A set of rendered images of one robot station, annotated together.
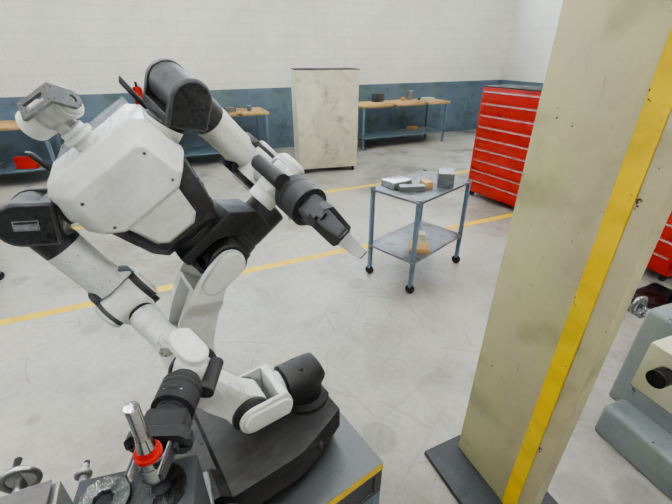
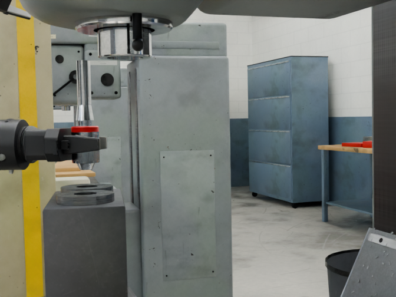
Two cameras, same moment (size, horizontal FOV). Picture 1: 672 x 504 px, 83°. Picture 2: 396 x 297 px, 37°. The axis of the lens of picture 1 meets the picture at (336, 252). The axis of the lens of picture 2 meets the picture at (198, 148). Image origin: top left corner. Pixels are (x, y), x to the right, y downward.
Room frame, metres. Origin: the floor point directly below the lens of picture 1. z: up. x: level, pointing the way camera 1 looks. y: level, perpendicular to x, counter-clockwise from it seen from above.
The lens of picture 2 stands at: (0.14, 1.32, 1.23)
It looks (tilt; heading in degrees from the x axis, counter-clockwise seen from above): 3 degrees down; 275
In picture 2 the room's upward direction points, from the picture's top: 1 degrees counter-clockwise
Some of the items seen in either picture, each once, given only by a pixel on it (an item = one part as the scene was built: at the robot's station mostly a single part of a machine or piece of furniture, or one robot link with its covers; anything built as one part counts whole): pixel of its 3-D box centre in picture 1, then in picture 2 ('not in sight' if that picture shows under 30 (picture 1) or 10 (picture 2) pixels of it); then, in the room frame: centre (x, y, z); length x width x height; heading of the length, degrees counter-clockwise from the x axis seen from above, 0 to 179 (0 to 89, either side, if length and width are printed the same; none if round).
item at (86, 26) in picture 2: not in sight; (124, 26); (0.25, 0.80, 1.31); 0.09 x 0.09 x 0.01
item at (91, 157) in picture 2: (151, 463); (85, 147); (0.42, 0.33, 1.18); 0.05 x 0.05 x 0.05
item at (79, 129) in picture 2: (147, 452); (85, 128); (0.42, 0.33, 1.21); 0.05 x 0.05 x 0.01
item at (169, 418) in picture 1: (169, 418); (34, 145); (0.51, 0.33, 1.18); 0.13 x 0.12 x 0.10; 92
